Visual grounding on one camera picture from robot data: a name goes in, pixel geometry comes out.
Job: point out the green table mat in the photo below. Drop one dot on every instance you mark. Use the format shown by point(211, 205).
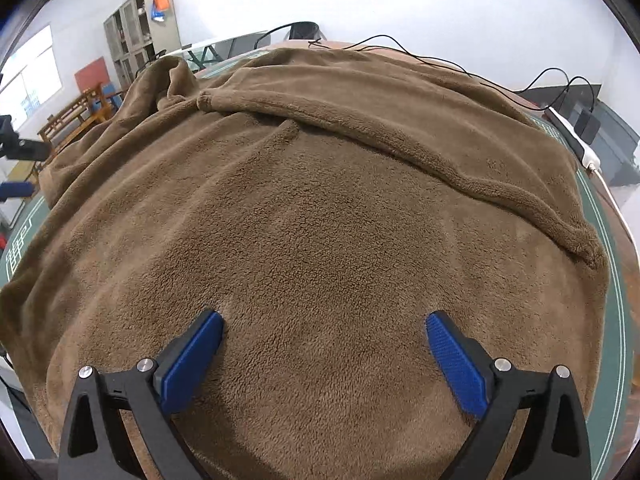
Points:
point(602, 220)

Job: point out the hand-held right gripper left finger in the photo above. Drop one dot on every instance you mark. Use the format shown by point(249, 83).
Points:
point(192, 360)

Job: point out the black metal chair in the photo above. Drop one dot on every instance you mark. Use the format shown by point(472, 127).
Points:
point(150, 58)
point(305, 30)

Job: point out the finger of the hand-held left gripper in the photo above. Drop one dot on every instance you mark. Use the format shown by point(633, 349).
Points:
point(25, 150)
point(15, 190)

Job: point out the wooden chair with blue cushion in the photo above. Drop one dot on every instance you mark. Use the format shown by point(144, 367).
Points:
point(70, 115)

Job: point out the brown fleece garment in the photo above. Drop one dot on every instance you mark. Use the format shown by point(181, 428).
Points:
point(320, 210)

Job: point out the grey metal cabinet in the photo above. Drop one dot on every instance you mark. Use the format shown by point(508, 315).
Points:
point(165, 35)

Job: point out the black power adapter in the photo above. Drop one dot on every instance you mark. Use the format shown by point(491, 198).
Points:
point(587, 125)
point(567, 102)

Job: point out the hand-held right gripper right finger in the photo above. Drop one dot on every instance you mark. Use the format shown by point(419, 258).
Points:
point(457, 365)

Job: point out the orange blue hanging item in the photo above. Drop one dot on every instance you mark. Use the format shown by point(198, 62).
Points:
point(161, 2)

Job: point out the window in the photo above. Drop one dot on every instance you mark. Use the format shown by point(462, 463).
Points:
point(30, 80)

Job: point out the red board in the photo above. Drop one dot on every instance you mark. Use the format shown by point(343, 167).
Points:
point(92, 75)

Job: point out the white power strip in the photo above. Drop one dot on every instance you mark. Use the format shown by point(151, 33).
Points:
point(575, 140)

